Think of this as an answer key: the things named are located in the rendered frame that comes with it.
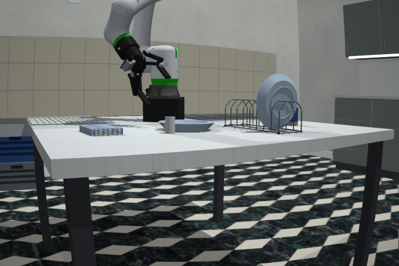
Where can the dark blue mug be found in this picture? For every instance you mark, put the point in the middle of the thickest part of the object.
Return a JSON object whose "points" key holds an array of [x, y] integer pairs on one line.
{"points": [[295, 119]]}

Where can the beige tiled wall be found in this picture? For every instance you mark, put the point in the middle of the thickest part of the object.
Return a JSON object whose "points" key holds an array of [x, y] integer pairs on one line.
{"points": [[43, 76]]}

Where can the blue checkered towel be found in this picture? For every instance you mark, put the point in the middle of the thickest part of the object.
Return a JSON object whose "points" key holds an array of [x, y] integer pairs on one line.
{"points": [[101, 130]]}

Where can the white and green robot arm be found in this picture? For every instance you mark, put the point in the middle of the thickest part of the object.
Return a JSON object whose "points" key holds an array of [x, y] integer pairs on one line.
{"points": [[116, 32]]}

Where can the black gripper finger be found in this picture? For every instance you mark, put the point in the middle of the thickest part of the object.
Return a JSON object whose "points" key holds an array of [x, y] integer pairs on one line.
{"points": [[159, 63], [136, 85]]}

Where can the grey ribbed draining mat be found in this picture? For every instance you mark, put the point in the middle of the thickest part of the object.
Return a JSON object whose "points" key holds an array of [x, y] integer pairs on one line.
{"points": [[83, 119]]}

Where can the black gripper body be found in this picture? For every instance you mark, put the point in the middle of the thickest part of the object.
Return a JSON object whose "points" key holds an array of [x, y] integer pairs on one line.
{"points": [[134, 51]]}

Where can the light blue plate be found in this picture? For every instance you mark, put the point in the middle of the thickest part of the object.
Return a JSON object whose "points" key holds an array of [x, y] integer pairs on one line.
{"points": [[190, 125], [277, 87]]}

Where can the grey cylinder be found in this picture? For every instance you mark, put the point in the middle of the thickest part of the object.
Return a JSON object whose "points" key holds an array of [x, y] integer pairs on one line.
{"points": [[169, 125]]}

